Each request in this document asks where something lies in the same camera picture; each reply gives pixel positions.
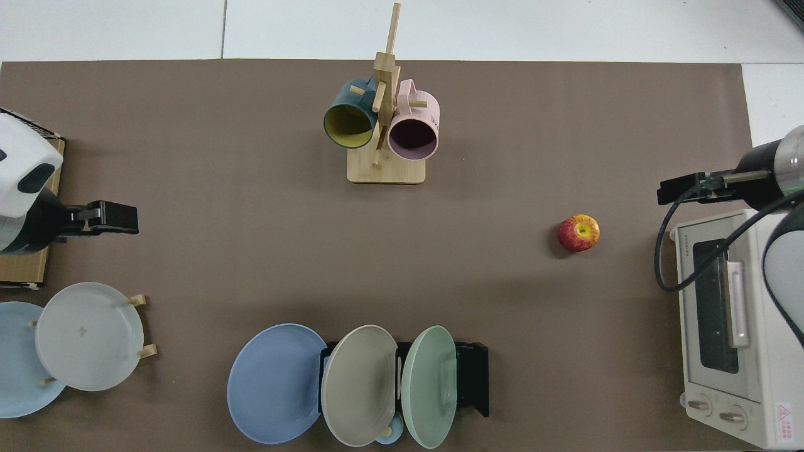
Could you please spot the red yellow apple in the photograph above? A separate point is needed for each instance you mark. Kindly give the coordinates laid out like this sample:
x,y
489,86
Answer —
x,y
578,233

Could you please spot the wooden plate rack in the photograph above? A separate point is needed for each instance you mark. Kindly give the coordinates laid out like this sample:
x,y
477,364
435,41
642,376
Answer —
x,y
139,300

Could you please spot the light grey plate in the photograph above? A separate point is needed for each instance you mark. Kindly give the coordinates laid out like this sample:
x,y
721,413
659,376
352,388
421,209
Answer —
x,y
88,336

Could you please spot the pale blue plate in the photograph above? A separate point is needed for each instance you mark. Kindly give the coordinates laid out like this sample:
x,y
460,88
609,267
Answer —
x,y
19,364

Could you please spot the black dish rack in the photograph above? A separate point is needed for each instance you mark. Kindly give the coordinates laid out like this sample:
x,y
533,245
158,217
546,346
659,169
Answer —
x,y
474,376

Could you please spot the beige plate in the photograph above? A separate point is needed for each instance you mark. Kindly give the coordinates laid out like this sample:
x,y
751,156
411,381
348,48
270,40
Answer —
x,y
358,386

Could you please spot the green plate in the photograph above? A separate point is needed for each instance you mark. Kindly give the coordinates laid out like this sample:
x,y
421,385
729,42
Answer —
x,y
429,386

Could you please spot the brown table cloth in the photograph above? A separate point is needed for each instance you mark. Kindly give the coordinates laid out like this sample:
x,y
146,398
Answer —
x,y
251,220

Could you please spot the dark grey background object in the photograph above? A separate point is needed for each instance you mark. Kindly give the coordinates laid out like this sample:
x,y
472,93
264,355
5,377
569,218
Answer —
x,y
793,11

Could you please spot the pale toaster oven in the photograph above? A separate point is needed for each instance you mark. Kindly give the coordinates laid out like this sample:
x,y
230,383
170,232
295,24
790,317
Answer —
x,y
710,392

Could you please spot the dark teal mug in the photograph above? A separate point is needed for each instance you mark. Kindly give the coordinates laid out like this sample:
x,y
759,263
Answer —
x,y
348,125

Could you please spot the wooden cup stand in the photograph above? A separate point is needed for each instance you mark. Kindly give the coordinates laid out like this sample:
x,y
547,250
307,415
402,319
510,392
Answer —
x,y
386,172

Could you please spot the pink mug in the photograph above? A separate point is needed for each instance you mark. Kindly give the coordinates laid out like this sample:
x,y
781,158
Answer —
x,y
411,139

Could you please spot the small blue round thing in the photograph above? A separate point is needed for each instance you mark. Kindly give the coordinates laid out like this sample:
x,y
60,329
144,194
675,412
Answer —
x,y
396,430

